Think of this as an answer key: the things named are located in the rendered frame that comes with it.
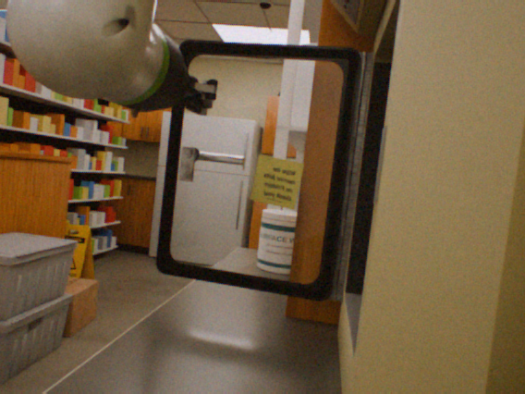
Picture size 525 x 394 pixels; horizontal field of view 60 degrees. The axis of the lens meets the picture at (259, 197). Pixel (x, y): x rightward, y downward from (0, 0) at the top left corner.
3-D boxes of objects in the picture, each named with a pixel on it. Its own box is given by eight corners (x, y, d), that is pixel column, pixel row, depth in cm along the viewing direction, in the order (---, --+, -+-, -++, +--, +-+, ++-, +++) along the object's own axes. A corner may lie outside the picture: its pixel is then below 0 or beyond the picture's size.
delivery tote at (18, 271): (76, 293, 275) (80, 240, 273) (6, 325, 215) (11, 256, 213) (13, 283, 281) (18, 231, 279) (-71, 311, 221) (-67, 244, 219)
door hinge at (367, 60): (341, 301, 72) (372, 53, 70) (342, 304, 70) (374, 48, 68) (332, 299, 73) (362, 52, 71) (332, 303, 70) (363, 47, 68)
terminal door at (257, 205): (331, 303, 71) (362, 47, 69) (154, 272, 78) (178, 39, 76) (331, 302, 72) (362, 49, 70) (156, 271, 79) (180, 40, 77)
